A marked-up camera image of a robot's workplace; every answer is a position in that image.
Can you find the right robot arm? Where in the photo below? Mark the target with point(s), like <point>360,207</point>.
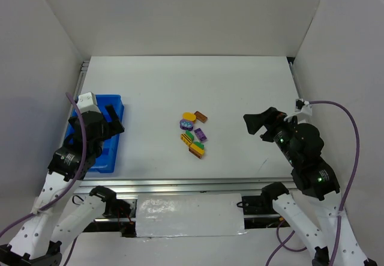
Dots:
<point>331,241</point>

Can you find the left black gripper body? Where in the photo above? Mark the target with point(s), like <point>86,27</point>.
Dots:
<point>108,125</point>

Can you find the green lego plate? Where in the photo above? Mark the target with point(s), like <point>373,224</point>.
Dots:
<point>189,134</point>

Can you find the blue compartment bin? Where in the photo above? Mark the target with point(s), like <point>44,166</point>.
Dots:
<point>101,159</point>

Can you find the green rounded lego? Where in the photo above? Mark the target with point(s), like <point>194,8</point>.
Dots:
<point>199,145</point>

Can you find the yellow oval lego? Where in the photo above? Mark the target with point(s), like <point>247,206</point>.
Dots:
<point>189,116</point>

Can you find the purple oval lego with print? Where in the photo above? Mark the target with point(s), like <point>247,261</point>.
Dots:
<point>185,124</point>

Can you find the brown lego plate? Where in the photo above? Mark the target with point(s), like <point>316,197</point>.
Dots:
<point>195,152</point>
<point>201,117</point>

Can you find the yellow striped lego brick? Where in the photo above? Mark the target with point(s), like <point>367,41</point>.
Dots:
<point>186,139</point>

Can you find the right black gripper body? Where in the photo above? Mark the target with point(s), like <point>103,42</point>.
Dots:
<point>268,126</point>

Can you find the purple printed lego brick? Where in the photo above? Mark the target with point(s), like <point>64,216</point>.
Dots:
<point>200,135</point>

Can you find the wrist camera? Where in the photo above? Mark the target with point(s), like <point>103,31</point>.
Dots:
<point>87,104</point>
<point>303,110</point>

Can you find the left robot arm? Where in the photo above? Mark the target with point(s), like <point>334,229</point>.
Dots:
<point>43,236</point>

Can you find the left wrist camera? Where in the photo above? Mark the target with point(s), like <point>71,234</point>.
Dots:
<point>87,104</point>

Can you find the aluminium frame rail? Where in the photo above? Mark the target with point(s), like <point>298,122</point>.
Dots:
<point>132,187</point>

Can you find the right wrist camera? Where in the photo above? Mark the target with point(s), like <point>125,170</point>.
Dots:
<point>303,110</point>

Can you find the white foil panel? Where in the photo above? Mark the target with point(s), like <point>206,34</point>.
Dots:
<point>189,216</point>

